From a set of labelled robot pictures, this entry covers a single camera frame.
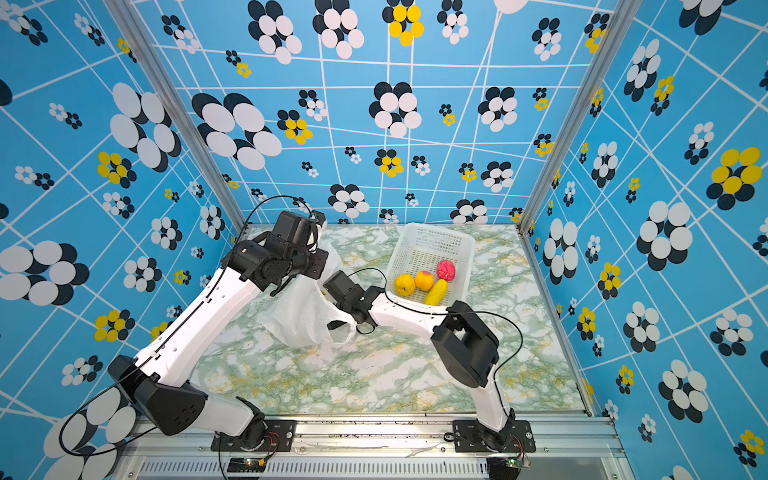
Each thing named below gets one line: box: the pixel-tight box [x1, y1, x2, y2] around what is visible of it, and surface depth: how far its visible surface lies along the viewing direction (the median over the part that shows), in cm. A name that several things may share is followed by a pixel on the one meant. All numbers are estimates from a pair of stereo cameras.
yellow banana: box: [424, 279, 449, 306], surface depth 98 cm
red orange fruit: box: [415, 270, 435, 291], surface depth 99 cm
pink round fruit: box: [437, 259, 456, 281], surface depth 101 cm
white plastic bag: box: [261, 250, 357, 350], surface depth 77 cm
